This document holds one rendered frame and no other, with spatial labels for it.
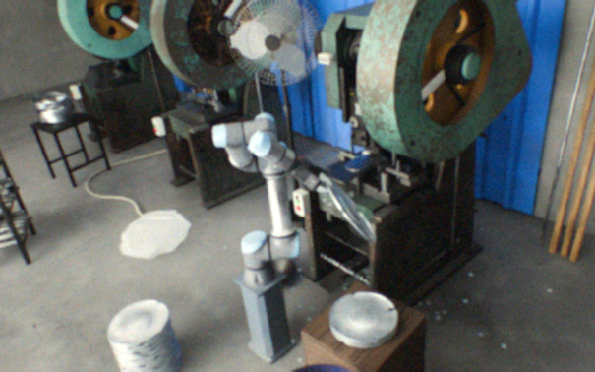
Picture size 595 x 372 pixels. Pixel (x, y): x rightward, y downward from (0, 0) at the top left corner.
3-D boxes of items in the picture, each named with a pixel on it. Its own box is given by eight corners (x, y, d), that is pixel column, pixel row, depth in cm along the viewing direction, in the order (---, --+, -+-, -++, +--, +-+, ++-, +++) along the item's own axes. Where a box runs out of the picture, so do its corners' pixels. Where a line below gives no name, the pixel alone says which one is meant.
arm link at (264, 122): (243, 113, 173) (243, 133, 166) (273, 109, 173) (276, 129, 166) (246, 131, 179) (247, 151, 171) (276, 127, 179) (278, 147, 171)
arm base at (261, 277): (258, 292, 223) (255, 275, 218) (238, 278, 233) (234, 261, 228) (282, 276, 231) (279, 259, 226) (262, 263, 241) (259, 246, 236)
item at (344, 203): (379, 239, 195) (381, 238, 195) (366, 245, 167) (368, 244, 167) (336, 182, 201) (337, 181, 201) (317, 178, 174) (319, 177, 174)
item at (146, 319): (138, 353, 219) (137, 352, 219) (93, 335, 233) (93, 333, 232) (181, 310, 240) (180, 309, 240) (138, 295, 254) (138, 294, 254)
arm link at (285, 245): (269, 253, 232) (253, 142, 215) (301, 249, 232) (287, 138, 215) (269, 265, 220) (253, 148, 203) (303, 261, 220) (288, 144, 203)
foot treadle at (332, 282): (330, 299, 262) (329, 292, 260) (318, 291, 269) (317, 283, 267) (401, 250, 293) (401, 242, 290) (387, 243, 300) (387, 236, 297)
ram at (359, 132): (368, 150, 238) (366, 92, 224) (345, 142, 249) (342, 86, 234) (390, 138, 247) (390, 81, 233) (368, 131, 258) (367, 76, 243)
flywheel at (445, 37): (527, 89, 227) (435, 190, 202) (486, 82, 241) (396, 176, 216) (518, -74, 181) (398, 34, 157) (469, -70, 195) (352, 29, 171)
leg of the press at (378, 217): (385, 331, 254) (381, 178, 210) (368, 319, 262) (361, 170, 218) (483, 250, 302) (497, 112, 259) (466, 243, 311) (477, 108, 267)
